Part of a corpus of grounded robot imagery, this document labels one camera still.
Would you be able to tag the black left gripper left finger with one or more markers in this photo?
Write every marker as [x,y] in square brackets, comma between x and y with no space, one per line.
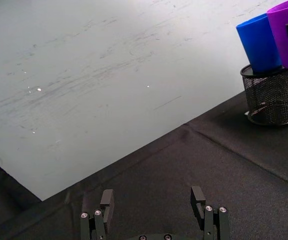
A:
[107,205]

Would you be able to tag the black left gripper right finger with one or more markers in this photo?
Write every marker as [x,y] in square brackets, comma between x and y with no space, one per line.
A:
[199,200]

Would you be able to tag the black table cloth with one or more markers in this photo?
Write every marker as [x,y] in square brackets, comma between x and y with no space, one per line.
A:
[173,180]

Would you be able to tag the black mesh pen holder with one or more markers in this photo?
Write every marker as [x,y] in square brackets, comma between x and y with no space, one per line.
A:
[271,96]

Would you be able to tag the blue plastic cup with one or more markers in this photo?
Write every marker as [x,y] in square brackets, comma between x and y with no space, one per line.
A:
[258,45]

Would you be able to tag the purple plastic cup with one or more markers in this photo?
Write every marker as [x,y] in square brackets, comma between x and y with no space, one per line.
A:
[287,35]

